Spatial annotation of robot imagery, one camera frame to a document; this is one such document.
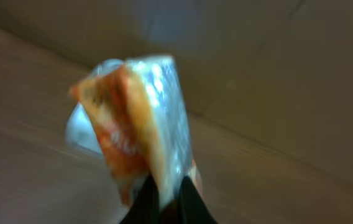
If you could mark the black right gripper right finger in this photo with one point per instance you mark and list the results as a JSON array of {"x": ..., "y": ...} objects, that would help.
[{"x": 190, "y": 206}]

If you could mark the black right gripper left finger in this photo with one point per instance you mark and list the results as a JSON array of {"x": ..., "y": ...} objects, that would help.
[{"x": 145, "y": 209}]

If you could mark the orange tissue pack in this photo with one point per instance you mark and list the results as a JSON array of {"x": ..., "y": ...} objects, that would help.
[{"x": 136, "y": 110}]

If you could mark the white barcode scanner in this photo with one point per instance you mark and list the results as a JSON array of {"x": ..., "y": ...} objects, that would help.
[{"x": 83, "y": 124}]

